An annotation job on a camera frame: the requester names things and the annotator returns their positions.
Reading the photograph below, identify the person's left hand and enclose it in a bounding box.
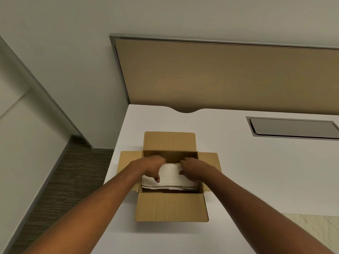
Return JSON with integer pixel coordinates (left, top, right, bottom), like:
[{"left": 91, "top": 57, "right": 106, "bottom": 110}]
[{"left": 137, "top": 155, "right": 167, "bottom": 183}]

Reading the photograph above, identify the person's right hand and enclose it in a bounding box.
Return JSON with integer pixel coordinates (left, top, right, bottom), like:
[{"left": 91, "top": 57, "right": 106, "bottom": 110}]
[{"left": 179, "top": 157, "right": 214, "bottom": 183}]

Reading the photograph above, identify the white paper stack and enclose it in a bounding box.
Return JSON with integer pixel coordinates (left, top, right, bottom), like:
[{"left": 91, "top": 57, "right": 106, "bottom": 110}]
[{"left": 141, "top": 163, "right": 200, "bottom": 191}]

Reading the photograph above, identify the person's left forearm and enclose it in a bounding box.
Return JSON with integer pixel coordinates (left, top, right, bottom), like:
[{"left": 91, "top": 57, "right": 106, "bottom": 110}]
[{"left": 22, "top": 161, "right": 147, "bottom": 254}]

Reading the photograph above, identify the person's right forearm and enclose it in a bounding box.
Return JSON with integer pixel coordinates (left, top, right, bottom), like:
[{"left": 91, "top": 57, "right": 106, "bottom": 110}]
[{"left": 200, "top": 167, "right": 335, "bottom": 254}]

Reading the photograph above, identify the open brown cardboard box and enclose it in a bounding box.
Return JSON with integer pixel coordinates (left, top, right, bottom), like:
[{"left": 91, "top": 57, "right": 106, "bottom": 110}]
[{"left": 117, "top": 132, "right": 222, "bottom": 223}]

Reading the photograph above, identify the tan desk divider panel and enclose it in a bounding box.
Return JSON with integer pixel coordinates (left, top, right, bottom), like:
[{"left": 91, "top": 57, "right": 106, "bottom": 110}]
[{"left": 109, "top": 33, "right": 339, "bottom": 116}]

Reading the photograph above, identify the cream patterned cloth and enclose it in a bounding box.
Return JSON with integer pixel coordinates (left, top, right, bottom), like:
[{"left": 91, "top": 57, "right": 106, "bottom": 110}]
[{"left": 283, "top": 213, "right": 339, "bottom": 254}]

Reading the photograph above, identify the grey desk cable hatch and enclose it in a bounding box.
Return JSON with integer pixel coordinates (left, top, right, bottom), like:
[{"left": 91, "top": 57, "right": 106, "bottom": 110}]
[{"left": 246, "top": 116, "right": 339, "bottom": 141}]

